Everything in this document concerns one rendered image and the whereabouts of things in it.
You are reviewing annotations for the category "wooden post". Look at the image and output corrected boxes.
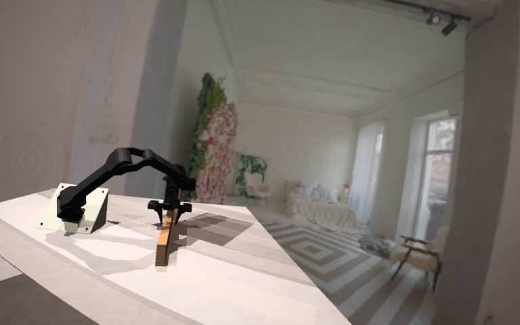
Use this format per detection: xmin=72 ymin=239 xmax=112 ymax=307
xmin=173 ymin=188 xmax=181 ymax=221

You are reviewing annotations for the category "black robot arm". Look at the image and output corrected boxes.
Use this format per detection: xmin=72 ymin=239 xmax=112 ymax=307
xmin=57 ymin=147 xmax=196 ymax=223

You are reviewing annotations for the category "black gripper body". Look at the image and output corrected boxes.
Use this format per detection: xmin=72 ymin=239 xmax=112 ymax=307
xmin=148 ymin=191 xmax=192 ymax=213

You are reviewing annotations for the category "brown wooden board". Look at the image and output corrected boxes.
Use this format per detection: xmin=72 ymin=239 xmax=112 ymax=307
xmin=155 ymin=210 xmax=174 ymax=267

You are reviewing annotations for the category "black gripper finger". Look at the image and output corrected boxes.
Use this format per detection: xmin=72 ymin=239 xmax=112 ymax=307
xmin=175 ymin=210 xmax=185 ymax=225
xmin=154 ymin=208 xmax=163 ymax=225

